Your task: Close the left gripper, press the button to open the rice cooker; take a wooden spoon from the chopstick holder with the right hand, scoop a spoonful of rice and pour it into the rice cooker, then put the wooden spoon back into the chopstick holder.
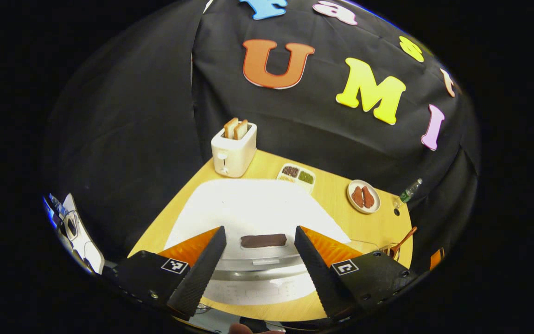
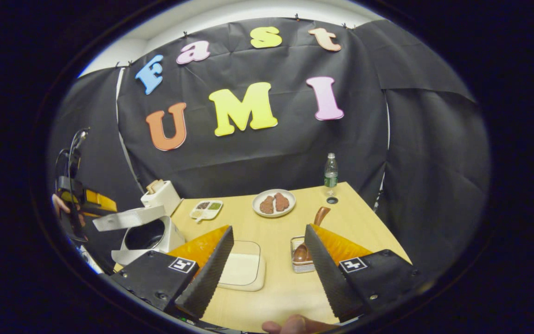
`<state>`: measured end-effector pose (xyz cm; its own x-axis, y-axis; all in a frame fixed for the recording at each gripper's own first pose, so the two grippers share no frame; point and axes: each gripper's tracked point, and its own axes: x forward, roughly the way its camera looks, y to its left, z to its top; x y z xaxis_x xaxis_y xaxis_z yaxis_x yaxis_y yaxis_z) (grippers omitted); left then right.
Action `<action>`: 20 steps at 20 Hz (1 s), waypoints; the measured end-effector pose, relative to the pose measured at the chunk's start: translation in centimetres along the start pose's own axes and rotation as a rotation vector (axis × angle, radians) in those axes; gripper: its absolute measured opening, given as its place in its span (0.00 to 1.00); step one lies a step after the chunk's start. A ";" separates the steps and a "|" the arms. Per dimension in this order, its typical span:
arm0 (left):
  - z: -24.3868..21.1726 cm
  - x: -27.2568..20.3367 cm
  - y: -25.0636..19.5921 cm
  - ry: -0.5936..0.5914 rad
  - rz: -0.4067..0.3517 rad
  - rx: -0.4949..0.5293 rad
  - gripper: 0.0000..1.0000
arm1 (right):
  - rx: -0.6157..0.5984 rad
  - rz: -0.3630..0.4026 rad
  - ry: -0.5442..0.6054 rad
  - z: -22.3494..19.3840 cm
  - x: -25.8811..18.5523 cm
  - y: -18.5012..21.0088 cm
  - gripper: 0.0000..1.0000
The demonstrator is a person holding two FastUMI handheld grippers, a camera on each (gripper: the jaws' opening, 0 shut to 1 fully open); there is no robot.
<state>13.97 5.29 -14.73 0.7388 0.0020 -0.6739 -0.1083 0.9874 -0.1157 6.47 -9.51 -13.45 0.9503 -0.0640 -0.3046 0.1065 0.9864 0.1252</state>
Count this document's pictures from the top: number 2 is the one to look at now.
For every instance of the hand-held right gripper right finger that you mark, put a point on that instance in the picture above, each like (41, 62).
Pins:
(329, 278)

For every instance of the clear plastic water bottle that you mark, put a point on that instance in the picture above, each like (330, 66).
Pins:
(331, 176)

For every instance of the brown meat piece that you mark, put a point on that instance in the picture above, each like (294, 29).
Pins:
(267, 205)
(282, 202)

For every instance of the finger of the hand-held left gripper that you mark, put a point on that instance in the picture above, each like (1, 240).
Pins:
(102, 202)

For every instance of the black table grommet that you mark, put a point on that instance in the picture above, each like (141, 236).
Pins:
(332, 200)

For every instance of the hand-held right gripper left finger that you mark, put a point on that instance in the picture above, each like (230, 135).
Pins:
(209, 278)

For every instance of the white toaster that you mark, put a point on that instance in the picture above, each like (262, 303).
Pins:
(165, 199)

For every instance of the white rice cooker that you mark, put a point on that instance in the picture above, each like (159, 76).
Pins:
(169, 236)

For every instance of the clear dish of rice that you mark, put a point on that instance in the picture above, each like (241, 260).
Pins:
(244, 269)

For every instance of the toast slice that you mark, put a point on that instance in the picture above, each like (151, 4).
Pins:
(151, 188)
(159, 184)

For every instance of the brown wooden spoon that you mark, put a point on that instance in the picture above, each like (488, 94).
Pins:
(320, 215)

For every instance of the white round plate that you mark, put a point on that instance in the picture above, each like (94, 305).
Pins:
(290, 211)

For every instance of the white divided grain dish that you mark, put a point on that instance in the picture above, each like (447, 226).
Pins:
(206, 211)

